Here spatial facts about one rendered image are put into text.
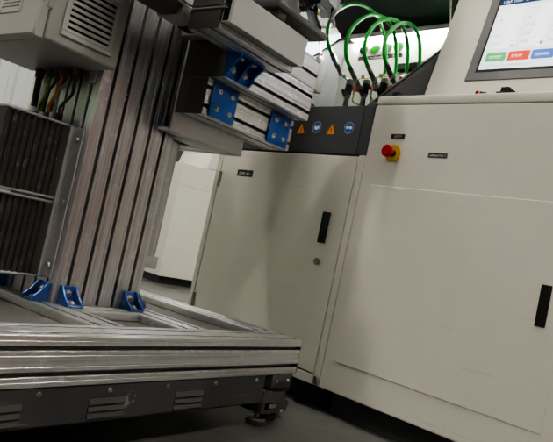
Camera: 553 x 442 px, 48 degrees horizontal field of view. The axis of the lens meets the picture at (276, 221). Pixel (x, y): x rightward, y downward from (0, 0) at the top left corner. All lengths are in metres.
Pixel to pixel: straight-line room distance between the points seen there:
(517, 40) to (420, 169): 0.56
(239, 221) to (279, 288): 0.33
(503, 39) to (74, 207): 1.42
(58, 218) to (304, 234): 0.86
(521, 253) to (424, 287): 0.28
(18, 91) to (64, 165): 7.47
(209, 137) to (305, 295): 0.64
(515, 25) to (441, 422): 1.24
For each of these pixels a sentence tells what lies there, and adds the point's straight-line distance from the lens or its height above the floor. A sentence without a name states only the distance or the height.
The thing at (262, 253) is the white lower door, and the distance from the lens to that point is 2.17.
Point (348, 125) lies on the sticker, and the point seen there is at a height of 0.88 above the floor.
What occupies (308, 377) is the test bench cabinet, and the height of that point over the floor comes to 0.09.
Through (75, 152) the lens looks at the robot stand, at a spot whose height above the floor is 0.57.
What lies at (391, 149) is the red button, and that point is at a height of 0.80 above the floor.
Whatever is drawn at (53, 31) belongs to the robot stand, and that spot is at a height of 0.78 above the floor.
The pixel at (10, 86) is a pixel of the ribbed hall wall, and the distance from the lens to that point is 8.95.
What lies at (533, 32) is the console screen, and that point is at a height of 1.27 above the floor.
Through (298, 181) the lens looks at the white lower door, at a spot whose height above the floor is 0.69.
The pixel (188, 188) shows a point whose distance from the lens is 5.09.
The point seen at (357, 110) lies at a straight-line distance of 2.03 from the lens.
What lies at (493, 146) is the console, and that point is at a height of 0.83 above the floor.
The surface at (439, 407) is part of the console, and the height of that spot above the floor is 0.14.
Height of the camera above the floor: 0.45
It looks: 3 degrees up
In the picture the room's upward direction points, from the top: 12 degrees clockwise
